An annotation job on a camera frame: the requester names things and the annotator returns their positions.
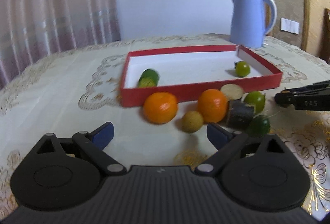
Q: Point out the light blue electric kettle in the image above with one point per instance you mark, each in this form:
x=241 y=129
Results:
x=251 y=21

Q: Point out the wooden headboard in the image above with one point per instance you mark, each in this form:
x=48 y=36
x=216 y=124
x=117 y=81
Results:
x=325 y=41

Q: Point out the green tomato in tray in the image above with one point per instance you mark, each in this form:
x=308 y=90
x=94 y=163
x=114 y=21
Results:
x=242 y=69

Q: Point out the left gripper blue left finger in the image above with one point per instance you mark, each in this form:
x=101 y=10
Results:
x=91 y=147

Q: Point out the white wall switch panel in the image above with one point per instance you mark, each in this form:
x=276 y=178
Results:
x=290 y=26

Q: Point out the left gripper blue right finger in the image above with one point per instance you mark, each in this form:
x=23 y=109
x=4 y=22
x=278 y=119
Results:
x=227 y=144

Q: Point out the cut green cucumber piece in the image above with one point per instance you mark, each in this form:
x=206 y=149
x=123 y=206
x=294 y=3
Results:
x=149 y=78

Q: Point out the small yellow-brown longan fruit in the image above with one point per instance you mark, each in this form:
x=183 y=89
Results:
x=192 y=121

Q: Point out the green tomato outside tray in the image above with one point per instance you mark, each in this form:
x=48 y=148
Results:
x=257 y=99

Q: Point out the pink patterned curtain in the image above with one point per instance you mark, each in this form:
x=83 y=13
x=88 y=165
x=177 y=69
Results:
x=33 y=29

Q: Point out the orange mandarin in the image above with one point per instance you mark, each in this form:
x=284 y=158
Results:
x=213 y=105
x=160 y=108

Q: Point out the red shallow box tray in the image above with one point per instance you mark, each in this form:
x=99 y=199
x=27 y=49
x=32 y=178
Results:
x=188 y=71

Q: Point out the dark green lime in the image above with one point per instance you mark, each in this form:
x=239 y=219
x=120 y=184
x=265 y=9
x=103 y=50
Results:
x=259 y=126

